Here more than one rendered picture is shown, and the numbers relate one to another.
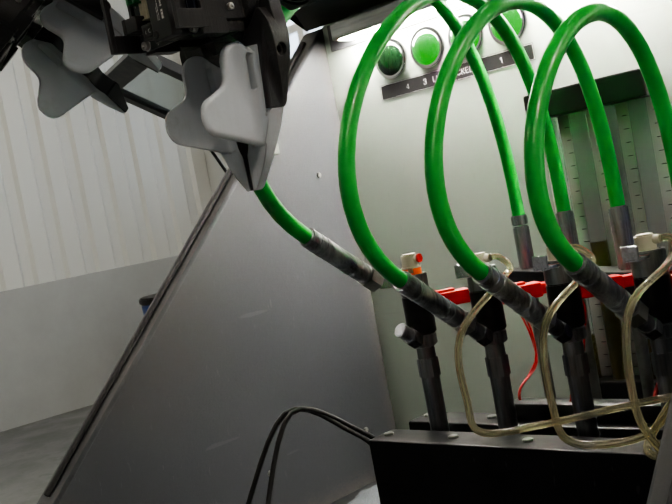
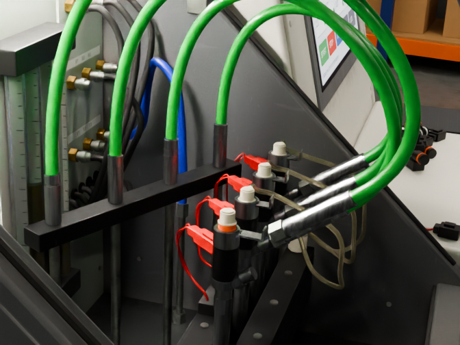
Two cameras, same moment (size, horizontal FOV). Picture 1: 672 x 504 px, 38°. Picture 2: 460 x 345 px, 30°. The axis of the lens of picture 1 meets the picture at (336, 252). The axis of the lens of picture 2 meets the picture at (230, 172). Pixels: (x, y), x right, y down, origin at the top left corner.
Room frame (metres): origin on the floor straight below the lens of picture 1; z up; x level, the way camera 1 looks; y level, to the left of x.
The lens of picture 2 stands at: (1.32, 0.64, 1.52)
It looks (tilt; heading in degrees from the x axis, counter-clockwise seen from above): 22 degrees down; 241
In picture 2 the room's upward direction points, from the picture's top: 3 degrees clockwise
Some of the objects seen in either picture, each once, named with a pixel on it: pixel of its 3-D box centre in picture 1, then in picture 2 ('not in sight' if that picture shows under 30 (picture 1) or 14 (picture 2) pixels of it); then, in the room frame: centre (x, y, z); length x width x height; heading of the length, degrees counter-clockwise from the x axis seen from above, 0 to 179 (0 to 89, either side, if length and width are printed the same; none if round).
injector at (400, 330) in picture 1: (424, 383); (232, 316); (0.92, -0.06, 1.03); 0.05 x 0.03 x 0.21; 136
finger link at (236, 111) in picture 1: (236, 117); not in sight; (0.61, 0.05, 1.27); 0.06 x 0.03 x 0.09; 136
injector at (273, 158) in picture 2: (662, 382); (281, 227); (0.75, -0.23, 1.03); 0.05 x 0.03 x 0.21; 136
